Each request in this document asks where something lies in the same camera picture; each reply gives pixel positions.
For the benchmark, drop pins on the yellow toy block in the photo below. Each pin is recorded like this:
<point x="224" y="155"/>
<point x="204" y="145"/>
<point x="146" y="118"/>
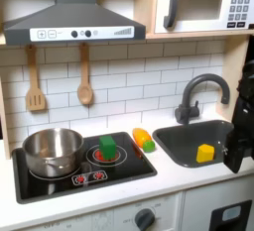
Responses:
<point x="205" y="153"/>

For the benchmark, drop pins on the orange toy carrot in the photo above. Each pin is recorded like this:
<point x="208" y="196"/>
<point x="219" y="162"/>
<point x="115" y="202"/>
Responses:
<point x="141" y="137"/>

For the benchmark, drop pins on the green toy block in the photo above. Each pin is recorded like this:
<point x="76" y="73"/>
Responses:
<point x="107" y="147"/>

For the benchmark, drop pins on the steel pot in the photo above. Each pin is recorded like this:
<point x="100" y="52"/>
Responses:
<point x="53" y="150"/>

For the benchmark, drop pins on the dark grey sink basin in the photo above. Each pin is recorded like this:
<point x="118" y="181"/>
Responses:
<point x="180" y="142"/>

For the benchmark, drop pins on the black cabinet door panel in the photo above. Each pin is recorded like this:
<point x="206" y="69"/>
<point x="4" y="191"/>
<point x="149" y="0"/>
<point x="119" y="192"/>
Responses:
<point x="229" y="216"/>

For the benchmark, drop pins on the dark grey tap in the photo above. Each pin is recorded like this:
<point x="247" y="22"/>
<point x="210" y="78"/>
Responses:
<point x="201" y="81"/>

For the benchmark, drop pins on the black toy stove top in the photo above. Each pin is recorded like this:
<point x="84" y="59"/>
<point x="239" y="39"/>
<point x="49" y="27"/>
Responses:
<point x="132" y="169"/>

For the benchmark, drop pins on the grey oven knob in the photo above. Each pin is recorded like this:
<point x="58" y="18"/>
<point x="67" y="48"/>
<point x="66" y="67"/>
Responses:
<point x="144" y="219"/>

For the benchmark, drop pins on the light wooden shelf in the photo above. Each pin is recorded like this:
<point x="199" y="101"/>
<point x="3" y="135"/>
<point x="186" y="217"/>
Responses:
<point x="198" y="35"/>

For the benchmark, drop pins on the white toy microwave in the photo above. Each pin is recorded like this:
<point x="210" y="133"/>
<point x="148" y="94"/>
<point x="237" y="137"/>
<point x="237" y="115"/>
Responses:
<point x="201" y="7"/>

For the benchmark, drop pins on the wooden spoon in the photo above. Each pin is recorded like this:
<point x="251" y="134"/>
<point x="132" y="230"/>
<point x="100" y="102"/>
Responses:
<point x="85" y="91"/>

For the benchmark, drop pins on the slotted wooden spatula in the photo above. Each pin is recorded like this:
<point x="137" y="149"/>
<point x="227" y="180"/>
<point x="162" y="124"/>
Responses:
<point x="34" y="96"/>

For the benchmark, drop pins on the grey extractor hood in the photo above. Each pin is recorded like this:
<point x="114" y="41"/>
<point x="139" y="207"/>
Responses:
<point x="74" y="20"/>

